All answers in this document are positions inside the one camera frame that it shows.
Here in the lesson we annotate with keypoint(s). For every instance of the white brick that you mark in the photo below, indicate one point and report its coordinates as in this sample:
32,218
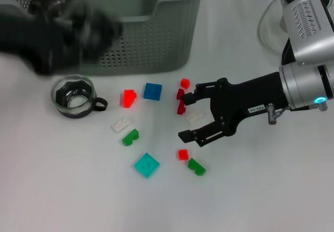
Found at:
194,117
121,125

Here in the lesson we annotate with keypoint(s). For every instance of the blue square plate brick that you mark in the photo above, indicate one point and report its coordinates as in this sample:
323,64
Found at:
152,91

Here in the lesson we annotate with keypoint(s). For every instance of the bright red slope brick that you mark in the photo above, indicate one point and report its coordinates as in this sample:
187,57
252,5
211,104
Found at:
128,99

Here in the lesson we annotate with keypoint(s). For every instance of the grey-green perforated storage bin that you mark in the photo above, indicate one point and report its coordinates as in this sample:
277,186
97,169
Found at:
156,34

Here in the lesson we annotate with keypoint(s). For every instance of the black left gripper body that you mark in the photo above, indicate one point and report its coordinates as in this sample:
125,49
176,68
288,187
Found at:
39,41

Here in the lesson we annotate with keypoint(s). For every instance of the small red brick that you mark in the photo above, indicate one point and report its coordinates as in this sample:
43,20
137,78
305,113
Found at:
183,154
185,83

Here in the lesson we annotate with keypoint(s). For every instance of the teal square plate brick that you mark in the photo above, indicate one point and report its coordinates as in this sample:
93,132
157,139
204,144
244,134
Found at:
147,165

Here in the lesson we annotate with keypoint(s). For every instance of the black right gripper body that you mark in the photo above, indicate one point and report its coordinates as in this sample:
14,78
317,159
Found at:
245,99

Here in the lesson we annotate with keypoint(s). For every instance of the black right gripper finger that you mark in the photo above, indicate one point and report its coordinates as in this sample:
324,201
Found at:
186,135
190,98

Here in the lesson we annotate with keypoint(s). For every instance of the dark red brick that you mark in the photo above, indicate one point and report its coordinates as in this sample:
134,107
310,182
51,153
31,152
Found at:
179,93

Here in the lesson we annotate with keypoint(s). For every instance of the green brick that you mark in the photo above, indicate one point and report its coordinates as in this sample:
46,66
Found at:
195,166
129,139

